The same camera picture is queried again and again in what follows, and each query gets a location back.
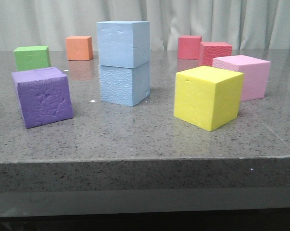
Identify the textured light blue foam block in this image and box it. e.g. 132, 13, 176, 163
99, 62, 151, 107

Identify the smooth light blue foam block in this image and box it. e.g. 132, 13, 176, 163
96, 21, 150, 68

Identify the yellow foam block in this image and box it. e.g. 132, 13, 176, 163
174, 66, 244, 131

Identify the red foam block rear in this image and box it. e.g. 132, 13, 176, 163
177, 35, 202, 60

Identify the textured red foam block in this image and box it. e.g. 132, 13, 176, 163
198, 42, 232, 66

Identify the orange foam block far left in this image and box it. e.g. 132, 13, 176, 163
65, 36, 93, 61

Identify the purple foam block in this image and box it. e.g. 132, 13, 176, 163
12, 67, 74, 128

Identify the pink foam block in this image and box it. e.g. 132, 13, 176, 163
213, 55, 271, 102

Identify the green foam block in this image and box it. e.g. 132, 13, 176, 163
13, 45, 51, 71

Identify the grey curtain backdrop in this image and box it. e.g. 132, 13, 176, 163
0, 0, 290, 51

